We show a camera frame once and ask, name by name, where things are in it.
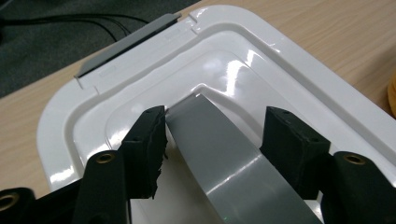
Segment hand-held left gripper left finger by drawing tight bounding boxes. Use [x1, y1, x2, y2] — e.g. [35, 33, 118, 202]
[120, 105, 169, 200]

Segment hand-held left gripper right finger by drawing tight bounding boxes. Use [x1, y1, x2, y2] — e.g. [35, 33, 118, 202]
[259, 105, 332, 200]

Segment white lid with grey handle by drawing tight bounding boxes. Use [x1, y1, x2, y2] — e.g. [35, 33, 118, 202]
[36, 4, 396, 224]

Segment clear storage box grey latches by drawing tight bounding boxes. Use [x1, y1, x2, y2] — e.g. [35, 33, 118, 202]
[74, 12, 182, 78]

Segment orange plush toy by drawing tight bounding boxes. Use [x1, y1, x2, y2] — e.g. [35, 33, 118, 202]
[387, 71, 396, 119]

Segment thin black floor cable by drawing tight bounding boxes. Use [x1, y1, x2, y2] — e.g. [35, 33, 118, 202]
[90, 20, 134, 43]

